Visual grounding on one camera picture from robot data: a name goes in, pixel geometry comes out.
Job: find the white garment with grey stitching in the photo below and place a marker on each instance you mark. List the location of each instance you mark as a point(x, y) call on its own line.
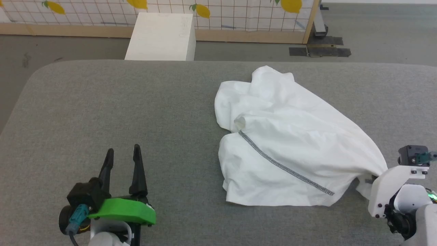
point(283, 136)

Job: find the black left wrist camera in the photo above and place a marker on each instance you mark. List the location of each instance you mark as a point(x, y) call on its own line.
point(85, 194)

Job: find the grey metal stand foot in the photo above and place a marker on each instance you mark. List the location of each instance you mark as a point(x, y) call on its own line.
point(320, 25)

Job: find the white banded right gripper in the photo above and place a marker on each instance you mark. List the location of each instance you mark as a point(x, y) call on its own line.
point(387, 186)

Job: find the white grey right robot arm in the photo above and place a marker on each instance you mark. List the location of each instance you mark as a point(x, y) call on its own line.
point(421, 218)

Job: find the lemon print partition wooden frame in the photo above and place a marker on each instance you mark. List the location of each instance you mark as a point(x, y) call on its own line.
point(239, 20)

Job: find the small black floor tape patch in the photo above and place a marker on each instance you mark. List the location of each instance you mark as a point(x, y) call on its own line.
point(326, 40)

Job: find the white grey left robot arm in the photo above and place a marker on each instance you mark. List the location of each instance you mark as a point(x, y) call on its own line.
point(107, 241)

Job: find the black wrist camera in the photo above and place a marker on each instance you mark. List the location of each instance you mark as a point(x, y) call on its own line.
point(85, 194)
point(411, 153)

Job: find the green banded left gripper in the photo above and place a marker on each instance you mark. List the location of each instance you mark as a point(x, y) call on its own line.
point(126, 210)

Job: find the white rectangular box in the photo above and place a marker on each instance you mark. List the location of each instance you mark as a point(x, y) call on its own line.
point(162, 37)

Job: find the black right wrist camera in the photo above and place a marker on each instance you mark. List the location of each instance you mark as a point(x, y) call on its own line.
point(411, 153)

